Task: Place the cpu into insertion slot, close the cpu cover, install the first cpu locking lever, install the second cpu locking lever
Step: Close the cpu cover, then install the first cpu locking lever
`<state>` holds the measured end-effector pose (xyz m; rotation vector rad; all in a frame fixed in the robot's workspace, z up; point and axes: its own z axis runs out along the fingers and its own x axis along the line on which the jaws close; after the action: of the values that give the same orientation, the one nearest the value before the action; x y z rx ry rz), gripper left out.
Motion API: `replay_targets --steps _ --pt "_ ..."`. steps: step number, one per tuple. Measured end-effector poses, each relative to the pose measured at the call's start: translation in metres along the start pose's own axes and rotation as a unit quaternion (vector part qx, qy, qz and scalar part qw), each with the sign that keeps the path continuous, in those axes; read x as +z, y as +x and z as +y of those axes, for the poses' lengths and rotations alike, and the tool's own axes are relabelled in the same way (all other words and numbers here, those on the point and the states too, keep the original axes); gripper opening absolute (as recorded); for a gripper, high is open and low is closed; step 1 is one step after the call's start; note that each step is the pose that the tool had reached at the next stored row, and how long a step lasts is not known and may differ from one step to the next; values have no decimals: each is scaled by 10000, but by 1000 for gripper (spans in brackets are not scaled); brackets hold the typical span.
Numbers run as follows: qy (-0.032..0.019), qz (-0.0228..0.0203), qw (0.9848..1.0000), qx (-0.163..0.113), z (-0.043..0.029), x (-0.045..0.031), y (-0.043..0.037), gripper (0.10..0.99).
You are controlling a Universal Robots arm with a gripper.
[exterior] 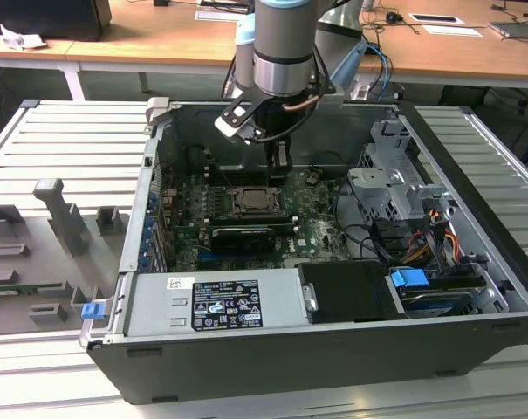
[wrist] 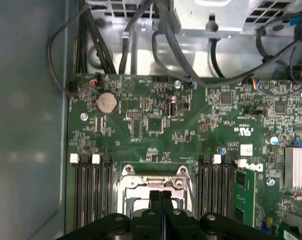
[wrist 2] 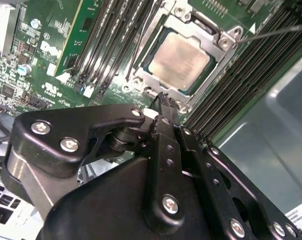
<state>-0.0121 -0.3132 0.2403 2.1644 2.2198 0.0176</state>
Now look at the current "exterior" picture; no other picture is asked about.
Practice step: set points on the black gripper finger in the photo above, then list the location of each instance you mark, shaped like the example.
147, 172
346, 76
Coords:
274, 168

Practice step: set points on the silver CPU plate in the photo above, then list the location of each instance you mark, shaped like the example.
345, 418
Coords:
258, 198

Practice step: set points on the thin metal locking lever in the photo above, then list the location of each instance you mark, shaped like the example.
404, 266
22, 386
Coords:
270, 214

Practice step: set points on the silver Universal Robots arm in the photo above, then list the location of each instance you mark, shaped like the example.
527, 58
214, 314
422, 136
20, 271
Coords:
283, 39

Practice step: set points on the black RAM slot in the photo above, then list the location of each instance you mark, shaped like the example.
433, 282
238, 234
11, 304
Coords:
285, 226
228, 170
246, 217
228, 179

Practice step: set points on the CPU socket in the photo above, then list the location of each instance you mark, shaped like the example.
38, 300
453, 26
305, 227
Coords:
235, 201

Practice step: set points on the blue expansion slot clip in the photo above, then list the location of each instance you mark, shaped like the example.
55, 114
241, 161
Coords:
145, 262
146, 248
152, 200
148, 228

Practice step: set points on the coin battery holder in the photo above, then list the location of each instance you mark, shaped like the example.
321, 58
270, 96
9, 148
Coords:
312, 176

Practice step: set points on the green motherboard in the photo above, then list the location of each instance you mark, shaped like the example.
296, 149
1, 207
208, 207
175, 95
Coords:
316, 235

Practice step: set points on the black graphics card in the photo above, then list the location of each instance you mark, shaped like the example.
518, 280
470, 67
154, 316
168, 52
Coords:
242, 242

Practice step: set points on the grey metal drive cage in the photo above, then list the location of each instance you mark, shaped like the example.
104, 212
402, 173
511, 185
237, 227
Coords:
377, 183

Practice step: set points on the grey case latch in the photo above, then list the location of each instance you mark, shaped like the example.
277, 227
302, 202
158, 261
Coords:
158, 109

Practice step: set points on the white paper sheet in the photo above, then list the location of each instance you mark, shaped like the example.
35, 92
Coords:
451, 30
211, 15

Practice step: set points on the wooden office desk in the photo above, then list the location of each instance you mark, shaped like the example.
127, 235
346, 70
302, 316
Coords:
159, 39

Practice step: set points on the black plastic shroud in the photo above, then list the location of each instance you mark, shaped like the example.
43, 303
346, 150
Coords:
346, 292

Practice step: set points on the black computer mouse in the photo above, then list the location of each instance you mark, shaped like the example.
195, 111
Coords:
393, 17

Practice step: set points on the hard disk in blue carrier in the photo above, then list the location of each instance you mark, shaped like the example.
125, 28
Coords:
407, 278

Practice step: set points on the grey power supply unit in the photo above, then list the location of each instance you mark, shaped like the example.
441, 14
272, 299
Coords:
159, 305

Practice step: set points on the black open PC case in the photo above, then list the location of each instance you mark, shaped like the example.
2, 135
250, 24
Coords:
290, 366

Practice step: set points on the blue plastic release latch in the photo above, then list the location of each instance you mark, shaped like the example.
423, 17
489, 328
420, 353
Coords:
92, 311

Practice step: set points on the black computer box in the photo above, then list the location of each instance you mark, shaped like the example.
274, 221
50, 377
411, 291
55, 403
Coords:
50, 17

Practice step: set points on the grey parts rack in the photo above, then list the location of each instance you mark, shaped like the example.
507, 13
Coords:
36, 262

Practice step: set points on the grey laptop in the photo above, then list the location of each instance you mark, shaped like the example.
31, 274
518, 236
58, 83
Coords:
521, 29

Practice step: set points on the crumpled white paper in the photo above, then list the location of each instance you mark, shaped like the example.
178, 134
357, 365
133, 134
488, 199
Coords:
19, 40

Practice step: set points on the green RAM stick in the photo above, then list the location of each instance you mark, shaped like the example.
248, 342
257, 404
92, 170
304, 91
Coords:
23, 287

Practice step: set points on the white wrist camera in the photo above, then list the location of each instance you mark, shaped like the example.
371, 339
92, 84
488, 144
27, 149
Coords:
228, 126

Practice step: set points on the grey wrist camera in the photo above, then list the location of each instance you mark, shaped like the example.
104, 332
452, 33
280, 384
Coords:
333, 98

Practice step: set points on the silver metal bracket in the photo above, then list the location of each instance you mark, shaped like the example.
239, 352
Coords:
309, 301

